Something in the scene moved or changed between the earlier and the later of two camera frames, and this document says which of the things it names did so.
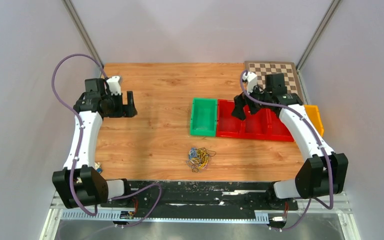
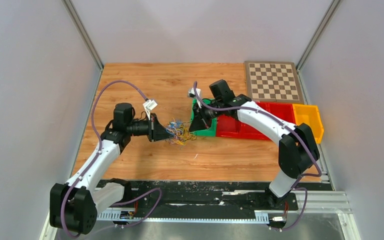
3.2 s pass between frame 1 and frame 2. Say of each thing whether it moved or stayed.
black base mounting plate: stayed
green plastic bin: stayed
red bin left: stayed
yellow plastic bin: stayed
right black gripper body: moved
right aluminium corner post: stayed
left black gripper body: moved
